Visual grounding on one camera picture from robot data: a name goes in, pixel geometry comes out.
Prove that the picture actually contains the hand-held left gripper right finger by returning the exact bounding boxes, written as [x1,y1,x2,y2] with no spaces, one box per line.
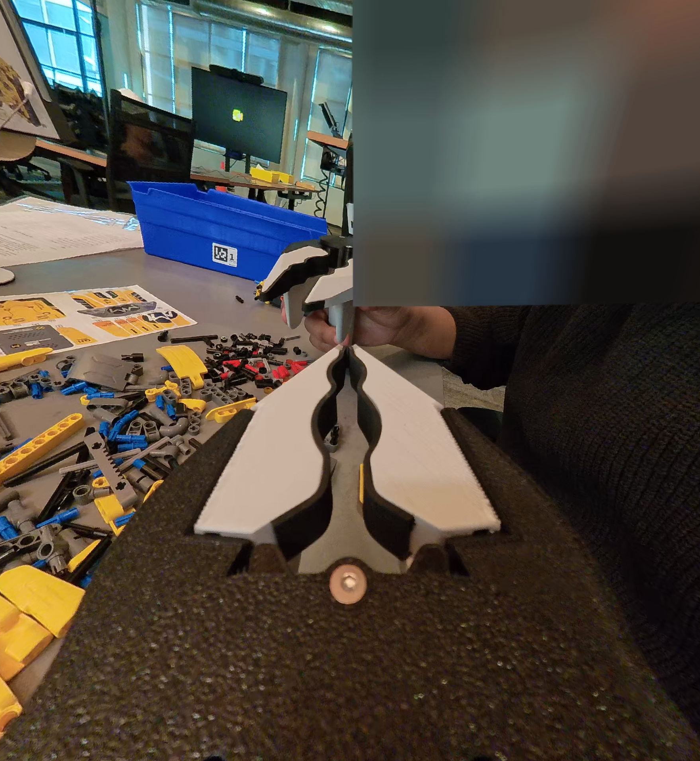
[344,345,501,573]

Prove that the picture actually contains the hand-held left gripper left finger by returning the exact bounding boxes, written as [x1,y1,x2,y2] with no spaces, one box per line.
[194,345,348,562]

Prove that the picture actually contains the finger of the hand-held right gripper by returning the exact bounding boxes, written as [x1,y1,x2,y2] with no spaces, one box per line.
[259,243,333,329]
[304,268,354,346]

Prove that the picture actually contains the pile of toy building pieces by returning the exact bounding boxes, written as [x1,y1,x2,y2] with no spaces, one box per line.
[0,330,327,595]

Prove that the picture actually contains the person's right forearm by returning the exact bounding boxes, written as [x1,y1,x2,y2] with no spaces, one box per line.
[445,305,700,411]

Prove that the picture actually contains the person's right hand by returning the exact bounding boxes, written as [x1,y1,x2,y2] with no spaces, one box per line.
[280,300,459,359]

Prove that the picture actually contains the blue plastic bin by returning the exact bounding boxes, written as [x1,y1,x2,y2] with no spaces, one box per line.
[129,181,329,281]

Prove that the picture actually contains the background wooden desk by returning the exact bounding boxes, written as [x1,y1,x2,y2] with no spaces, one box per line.
[191,166,321,209]

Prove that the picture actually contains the yellow curved panel piece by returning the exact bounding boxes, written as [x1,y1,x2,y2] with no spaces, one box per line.
[156,344,209,382]

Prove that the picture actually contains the black computer monitor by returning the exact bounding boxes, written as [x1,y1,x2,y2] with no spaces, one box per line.
[191,64,288,173]

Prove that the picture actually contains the grey toothed rack piece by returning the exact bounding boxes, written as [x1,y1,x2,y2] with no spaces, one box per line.
[82,427,138,509]

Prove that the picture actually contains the yellow sticker sheet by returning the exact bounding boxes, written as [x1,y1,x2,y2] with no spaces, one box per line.
[0,284,198,365]

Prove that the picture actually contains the grey flat panel piece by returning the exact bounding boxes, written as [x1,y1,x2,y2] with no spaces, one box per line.
[66,354,144,391]

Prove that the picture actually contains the clear plastic bag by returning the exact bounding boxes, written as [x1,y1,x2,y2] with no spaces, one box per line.
[20,198,140,229]

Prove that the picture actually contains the long yellow holed beam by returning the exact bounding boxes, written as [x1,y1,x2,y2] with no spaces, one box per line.
[0,412,85,506]

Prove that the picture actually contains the white printed paper sheet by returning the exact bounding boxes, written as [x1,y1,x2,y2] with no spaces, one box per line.
[0,196,144,268]

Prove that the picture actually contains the short yellow beam piece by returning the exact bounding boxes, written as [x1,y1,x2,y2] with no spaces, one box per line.
[0,346,54,374]

